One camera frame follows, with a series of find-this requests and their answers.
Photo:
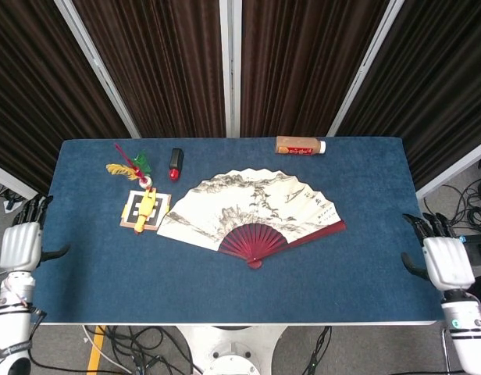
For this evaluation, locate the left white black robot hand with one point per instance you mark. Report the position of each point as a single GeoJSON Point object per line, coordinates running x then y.
{"type": "Point", "coordinates": [20, 246]}

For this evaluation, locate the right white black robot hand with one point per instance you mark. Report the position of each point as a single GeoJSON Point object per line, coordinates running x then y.
{"type": "Point", "coordinates": [447, 261]}

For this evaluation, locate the red-ribbed paper folding fan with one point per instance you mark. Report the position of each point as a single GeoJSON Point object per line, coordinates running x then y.
{"type": "Point", "coordinates": [244, 203]}

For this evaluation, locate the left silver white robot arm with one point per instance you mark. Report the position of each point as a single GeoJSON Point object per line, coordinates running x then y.
{"type": "Point", "coordinates": [12, 312]}

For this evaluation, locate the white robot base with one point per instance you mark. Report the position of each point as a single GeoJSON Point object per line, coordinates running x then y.
{"type": "Point", "coordinates": [232, 347]}

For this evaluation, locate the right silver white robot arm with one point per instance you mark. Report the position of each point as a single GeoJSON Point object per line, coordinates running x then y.
{"type": "Point", "coordinates": [465, 324]}

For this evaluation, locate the black box with round stickers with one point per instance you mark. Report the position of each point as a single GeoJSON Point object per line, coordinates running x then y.
{"type": "Point", "coordinates": [478, 244]}

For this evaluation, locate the colourful feather shuttlecock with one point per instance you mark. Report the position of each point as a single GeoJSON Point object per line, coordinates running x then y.
{"type": "Point", "coordinates": [121, 170]}

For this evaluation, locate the yellow floor tape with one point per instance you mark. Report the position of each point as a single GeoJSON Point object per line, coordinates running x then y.
{"type": "Point", "coordinates": [95, 351]}

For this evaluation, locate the blue fabric table cover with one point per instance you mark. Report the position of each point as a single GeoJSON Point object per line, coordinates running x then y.
{"type": "Point", "coordinates": [147, 281]}

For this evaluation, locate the cardboard black white marker card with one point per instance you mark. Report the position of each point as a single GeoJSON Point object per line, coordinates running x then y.
{"type": "Point", "coordinates": [159, 207]}

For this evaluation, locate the brown pleated partition panel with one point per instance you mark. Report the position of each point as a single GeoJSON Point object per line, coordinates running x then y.
{"type": "Point", "coordinates": [154, 58]}
{"type": "Point", "coordinates": [439, 78]}
{"type": "Point", "coordinates": [303, 58]}
{"type": "Point", "coordinates": [29, 78]}

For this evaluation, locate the black ink bottle red cap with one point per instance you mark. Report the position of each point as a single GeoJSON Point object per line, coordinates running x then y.
{"type": "Point", "coordinates": [176, 160]}

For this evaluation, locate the brown drink bottle red label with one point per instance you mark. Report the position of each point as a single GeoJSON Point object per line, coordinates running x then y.
{"type": "Point", "coordinates": [299, 146]}

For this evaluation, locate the white partition post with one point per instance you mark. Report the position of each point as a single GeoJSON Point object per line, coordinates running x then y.
{"type": "Point", "coordinates": [230, 58]}
{"type": "Point", "coordinates": [365, 62]}
{"type": "Point", "coordinates": [96, 62]}

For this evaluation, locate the white table frame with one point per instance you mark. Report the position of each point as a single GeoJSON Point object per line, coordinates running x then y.
{"type": "Point", "coordinates": [240, 323]}

